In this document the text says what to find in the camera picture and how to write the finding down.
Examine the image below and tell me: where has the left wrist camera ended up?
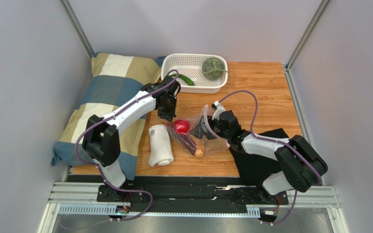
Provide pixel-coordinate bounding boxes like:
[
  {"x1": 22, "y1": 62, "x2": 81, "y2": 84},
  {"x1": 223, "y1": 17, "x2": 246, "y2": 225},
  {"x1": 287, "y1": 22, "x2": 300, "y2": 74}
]
[{"x1": 140, "y1": 76, "x2": 181, "y2": 98}]

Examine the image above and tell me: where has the aluminium frame rail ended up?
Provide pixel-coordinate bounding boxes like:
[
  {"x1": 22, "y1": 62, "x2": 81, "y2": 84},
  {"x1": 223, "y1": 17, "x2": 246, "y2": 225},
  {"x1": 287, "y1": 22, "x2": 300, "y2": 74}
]
[{"x1": 38, "y1": 176, "x2": 348, "y2": 233}]

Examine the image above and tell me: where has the dark purple fake eggplant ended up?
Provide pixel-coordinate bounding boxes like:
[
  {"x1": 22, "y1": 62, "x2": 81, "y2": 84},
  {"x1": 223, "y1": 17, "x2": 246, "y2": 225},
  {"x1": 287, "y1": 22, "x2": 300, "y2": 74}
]
[{"x1": 175, "y1": 132, "x2": 198, "y2": 155}]

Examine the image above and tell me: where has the green fake leafy vegetable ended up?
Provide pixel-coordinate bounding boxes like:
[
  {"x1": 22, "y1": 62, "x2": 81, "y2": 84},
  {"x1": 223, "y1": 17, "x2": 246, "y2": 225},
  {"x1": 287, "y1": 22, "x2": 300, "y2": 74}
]
[{"x1": 202, "y1": 57, "x2": 228, "y2": 81}]

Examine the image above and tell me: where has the plaid blue beige pillow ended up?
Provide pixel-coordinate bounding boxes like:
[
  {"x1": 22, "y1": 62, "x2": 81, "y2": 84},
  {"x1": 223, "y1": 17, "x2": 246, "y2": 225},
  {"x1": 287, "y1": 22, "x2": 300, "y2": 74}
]
[{"x1": 51, "y1": 53, "x2": 165, "y2": 180}]

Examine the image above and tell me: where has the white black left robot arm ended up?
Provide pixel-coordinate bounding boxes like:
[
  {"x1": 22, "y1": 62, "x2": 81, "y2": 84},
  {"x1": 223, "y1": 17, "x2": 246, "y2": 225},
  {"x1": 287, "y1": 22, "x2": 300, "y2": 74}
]
[{"x1": 78, "y1": 81, "x2": 181, "y2": 193}]

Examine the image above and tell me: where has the black cloth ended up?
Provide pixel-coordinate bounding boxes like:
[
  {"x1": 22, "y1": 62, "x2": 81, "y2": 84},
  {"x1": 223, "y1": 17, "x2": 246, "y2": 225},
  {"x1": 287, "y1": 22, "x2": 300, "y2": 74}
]
[{"x1": 226, "y1": 129, "x2": 282, "y2": 186}]

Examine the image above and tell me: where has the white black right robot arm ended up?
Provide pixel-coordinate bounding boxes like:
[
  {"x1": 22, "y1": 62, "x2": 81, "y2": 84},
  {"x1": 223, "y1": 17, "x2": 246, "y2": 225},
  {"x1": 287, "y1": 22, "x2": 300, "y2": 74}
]
[{"x1": 187, "y1": 111, "x2": 328, "y2": 203}]

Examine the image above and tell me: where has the red fake tomato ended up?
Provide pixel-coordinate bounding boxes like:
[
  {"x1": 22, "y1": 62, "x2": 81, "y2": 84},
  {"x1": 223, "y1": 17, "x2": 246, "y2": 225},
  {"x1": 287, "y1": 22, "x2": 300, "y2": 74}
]
[{"x1": 173, "y1": 119, "x2": 190, "y2": 134}]

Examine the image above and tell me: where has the rolled white towel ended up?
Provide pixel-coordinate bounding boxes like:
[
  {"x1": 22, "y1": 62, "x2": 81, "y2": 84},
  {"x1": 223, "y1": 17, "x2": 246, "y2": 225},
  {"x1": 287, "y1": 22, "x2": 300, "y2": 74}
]
[{"x1": 148, "y1": 125, "x2": 174, "y2": 167}]

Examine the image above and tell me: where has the green fake chili pepper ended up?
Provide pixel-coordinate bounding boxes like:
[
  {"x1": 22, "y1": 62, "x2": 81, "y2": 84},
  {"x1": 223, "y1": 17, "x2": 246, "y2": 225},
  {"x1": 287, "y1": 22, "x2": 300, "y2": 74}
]
[{"x1": 176, "y1": 74, "x2": 195, "y2": 86}]

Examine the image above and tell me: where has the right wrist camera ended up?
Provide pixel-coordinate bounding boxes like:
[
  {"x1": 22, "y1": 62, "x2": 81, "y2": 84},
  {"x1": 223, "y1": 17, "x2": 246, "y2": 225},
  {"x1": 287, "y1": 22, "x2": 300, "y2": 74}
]
[{"x1": 211, "y1": 101, "x2": 237, "y2": 124}]

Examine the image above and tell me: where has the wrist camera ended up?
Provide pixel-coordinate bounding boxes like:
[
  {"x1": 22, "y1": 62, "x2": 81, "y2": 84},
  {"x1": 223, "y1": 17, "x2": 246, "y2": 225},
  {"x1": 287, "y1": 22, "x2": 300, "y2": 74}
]
[
  {"x1": 211, "y1": 101, "x2": 237, "y2": 124},
  {"x1": 140, "y1": 76, "x2": 181, "y2": 98}
]

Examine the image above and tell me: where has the white perforated plastic basket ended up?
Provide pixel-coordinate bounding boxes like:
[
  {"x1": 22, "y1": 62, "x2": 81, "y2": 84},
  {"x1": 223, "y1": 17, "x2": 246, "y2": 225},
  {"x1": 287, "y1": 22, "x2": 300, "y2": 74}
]
[{"x1": 161, "y1": 53, "x2": 228, "y2": 94}]

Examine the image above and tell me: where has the clear zip top bag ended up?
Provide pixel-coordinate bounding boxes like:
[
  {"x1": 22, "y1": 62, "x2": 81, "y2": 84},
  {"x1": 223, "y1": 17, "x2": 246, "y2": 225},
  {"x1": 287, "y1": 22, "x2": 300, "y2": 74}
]
[{"x1": 166, "y1": 105, "x2": 229, "y2": 157}]

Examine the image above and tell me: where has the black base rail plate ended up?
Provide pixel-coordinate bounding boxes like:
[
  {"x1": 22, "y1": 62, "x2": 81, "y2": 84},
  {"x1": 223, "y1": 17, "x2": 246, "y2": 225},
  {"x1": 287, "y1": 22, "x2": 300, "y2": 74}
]
[{"x1": 65, "y1": 174, "x2": 290, "y2": 214}]

